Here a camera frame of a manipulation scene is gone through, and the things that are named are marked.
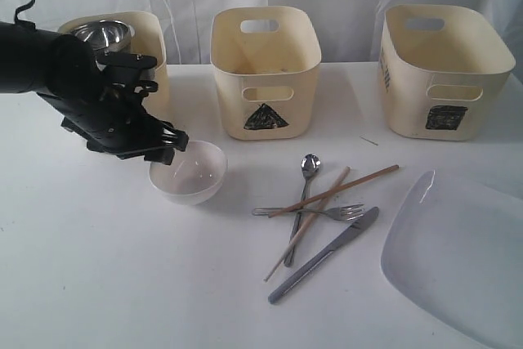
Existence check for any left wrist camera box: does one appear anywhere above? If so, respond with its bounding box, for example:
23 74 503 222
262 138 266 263
96 51 159 95

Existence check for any small metal pin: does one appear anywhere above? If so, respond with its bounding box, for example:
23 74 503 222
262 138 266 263
360 136 379 146

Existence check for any cream bin with square mark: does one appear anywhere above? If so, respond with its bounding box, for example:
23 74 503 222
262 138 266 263
379 4 516 141

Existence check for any white plastic bowl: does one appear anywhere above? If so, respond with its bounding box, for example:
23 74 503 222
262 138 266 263
149 141 228 205

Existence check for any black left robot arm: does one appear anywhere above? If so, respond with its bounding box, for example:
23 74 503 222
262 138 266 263
1 21 189 164

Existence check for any white square plate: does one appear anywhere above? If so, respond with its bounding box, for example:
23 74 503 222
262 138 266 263
381 170 522 348

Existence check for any steel fork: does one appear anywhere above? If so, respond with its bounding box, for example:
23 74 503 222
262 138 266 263
252 204 364 221

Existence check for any cream bin with circle mark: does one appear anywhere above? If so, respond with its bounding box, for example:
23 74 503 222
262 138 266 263
57 11 170 117

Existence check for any cream bin with triangle mark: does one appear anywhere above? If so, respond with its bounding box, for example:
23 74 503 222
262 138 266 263
210 6 322 141

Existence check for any wooden chopstick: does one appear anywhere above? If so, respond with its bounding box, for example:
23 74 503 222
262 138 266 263
268 164 400 217
264 167 351 282

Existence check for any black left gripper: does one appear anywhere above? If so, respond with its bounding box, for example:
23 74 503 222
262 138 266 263
38 87 190 165

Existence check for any steel table knife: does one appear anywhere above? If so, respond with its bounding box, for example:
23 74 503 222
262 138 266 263
267 207 380 305

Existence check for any steel mug with band handle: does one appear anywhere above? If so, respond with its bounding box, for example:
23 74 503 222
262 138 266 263
96 51 157 84

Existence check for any stainless steel bowl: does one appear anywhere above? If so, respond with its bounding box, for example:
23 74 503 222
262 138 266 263
69 20 134 53

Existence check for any steel teaspoon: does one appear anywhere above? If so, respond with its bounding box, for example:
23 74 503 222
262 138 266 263
284 154 321 267

